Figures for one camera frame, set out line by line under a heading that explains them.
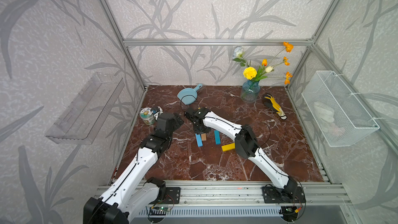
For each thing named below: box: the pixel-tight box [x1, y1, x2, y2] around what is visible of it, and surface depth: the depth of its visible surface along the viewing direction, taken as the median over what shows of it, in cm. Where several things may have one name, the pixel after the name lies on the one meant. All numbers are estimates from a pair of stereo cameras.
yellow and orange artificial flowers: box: [232, 42, 294, 86], surface depth 94 cm
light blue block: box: [194, 133, 204, 148], surface depth 93 cm
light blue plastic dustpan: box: [177, 83, 203, 106], surface depth 120 cm
